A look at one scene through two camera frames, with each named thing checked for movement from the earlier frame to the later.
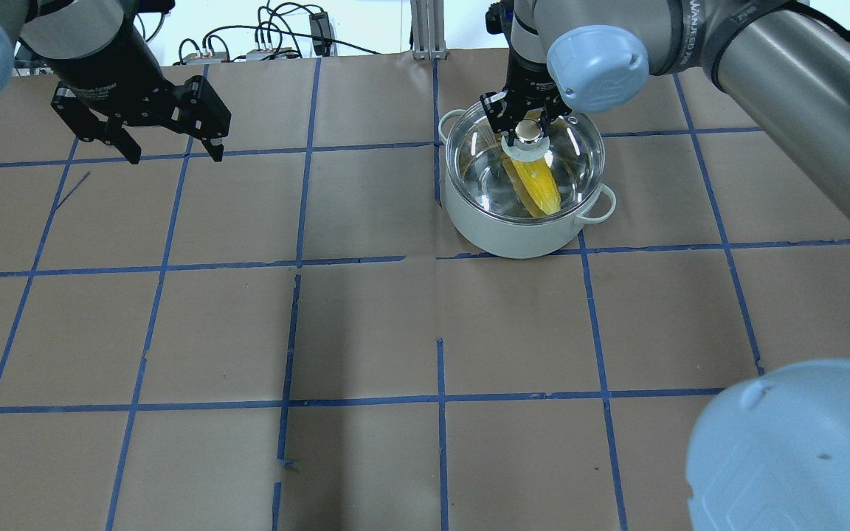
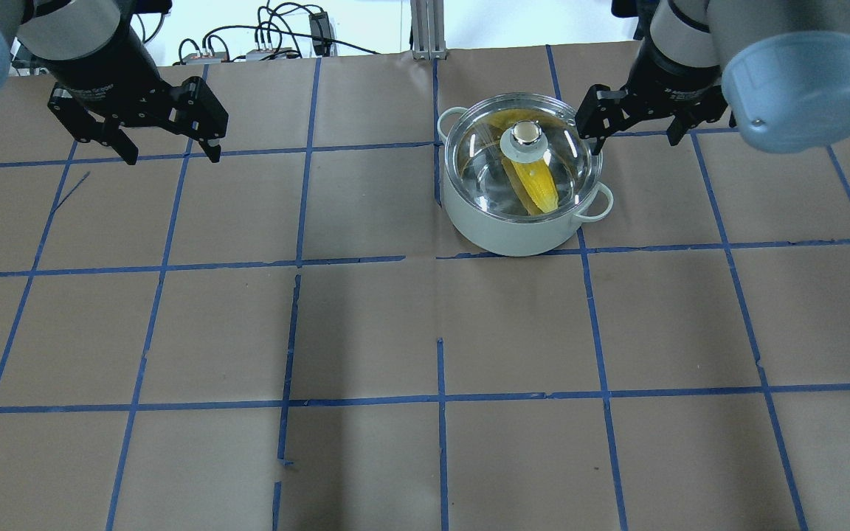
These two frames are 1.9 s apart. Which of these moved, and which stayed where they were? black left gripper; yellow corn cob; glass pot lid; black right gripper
Moved: black right gripper
Stayed: yellow corn cob; glass pot lid; black left gripper
